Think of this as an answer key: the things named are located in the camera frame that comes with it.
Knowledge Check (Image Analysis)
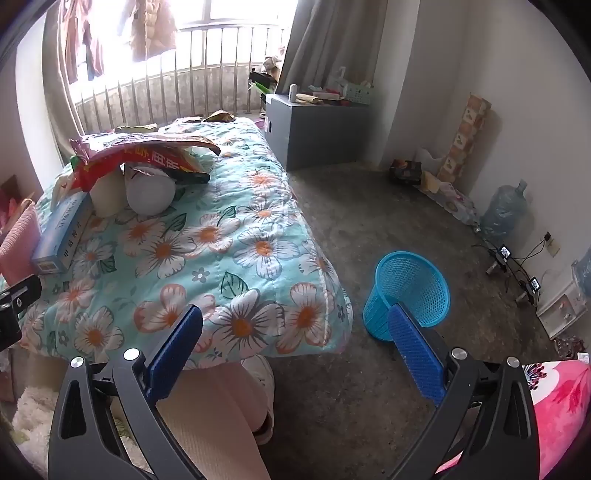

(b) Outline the pink foil wrapper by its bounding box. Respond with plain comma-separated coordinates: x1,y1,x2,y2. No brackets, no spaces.
69,136,100,163

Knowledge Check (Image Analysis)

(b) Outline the metal balcony railing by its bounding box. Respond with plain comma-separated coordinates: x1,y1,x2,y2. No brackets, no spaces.
76,25,287,128

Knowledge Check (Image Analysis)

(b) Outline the white drawer unit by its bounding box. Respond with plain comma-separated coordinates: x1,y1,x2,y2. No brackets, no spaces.
536,276,590,341

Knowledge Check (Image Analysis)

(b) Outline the white paper bowl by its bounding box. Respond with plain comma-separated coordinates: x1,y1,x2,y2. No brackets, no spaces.
124,167,178,216

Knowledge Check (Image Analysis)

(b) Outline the patterned tall carton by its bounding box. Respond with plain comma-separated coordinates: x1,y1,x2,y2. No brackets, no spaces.
438,92,493,184

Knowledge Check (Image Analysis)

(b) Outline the pink hanging garment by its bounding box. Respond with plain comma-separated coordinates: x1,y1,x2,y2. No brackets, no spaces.
65,0,105,85

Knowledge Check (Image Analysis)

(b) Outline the blue white carton box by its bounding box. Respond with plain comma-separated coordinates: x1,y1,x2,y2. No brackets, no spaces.
31,191,95,276

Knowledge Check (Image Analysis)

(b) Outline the dark snack box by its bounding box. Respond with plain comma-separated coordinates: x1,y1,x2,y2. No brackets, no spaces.
390,159,424,185

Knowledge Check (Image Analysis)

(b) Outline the white fluffy cloth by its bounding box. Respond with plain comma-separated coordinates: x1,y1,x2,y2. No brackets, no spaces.
11,383,153,468

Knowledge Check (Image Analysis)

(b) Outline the blue mesh wastebasket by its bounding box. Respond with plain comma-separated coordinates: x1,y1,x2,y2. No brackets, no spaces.
362,250,451,342

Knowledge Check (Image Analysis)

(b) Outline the red printed snack bag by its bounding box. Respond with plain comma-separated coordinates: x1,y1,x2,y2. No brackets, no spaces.
71,130,222,192

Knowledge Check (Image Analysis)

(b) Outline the small action camera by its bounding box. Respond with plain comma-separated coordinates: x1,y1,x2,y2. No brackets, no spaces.
517,276,542,306
488,244,513,278

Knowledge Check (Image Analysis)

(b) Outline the beige curtain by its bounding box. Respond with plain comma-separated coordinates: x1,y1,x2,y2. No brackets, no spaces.
279,0,421,95
44,7,93,160

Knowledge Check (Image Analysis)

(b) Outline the pink textured cloth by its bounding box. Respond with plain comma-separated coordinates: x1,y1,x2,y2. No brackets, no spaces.
0,203,42,288

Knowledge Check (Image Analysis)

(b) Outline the beige down coat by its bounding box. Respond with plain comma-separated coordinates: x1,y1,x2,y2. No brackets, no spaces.
129,0,179,62

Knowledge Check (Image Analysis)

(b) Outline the grey cabinet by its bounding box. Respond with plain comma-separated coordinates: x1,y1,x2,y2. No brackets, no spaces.
264,92,372,171

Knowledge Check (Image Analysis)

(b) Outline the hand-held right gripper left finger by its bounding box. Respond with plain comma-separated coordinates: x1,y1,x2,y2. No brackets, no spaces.
47,304,204,480

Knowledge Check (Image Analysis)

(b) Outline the white slipper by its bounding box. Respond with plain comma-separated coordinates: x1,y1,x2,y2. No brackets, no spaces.
240,354,276,445

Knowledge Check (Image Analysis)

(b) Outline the teal floral blanket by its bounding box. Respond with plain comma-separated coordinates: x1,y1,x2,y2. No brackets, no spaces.
16,117,354,370

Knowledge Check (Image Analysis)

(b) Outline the white plastic bag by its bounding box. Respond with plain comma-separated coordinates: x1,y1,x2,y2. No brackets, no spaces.
416,148,454,175

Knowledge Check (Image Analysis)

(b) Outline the clear water jug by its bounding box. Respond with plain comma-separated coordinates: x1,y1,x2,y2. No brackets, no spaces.
479,180,528,237

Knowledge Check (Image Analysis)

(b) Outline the person's leg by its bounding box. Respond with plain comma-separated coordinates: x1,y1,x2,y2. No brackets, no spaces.
157,357,273,480

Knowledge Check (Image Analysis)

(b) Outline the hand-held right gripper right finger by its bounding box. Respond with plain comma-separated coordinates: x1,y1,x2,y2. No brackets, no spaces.
387,301,541,480

